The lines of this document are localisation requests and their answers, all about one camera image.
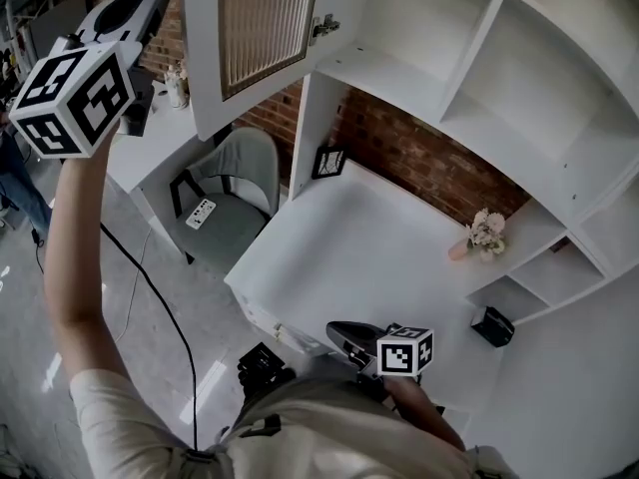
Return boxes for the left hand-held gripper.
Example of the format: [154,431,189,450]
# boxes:
[8,0,175,160]

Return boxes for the grey partition board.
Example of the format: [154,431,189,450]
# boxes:
[29,0,94,59]

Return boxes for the black waist-mounted device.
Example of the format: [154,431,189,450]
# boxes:
[237,341,297,398]

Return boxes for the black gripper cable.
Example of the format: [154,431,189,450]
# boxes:
[99,222,200,453]

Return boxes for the white metal rack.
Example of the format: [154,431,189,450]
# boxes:
[3,0,69,77]

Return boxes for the small black box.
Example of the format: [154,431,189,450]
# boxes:
[470,305,516,348]

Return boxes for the person's left forearm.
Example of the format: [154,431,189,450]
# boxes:
[42,135,132,386]

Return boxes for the person's beige shirt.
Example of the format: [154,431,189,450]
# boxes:
[69,366,515,479]

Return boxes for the white cabinet door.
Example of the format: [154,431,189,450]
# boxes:
[178,0,323,143]

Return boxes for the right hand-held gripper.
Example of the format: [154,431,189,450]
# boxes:
[325,320,434,404]

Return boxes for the black picture frame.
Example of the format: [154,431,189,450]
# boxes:
[311,145,349,181]

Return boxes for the white desk with drawers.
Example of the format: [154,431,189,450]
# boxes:
[224,157,530,418]

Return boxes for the white remote control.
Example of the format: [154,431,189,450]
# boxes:
[185,199,217,231]

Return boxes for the white shelf hutch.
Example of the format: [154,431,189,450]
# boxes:
[289,0,639,326]

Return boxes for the person's right forearm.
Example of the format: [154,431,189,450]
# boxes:
[386,376,468,451]

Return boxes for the pale pink flower bouquet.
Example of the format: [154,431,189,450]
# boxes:
[466,208,507,262]

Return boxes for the grey chair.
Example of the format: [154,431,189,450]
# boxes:
[168,126,280,274]

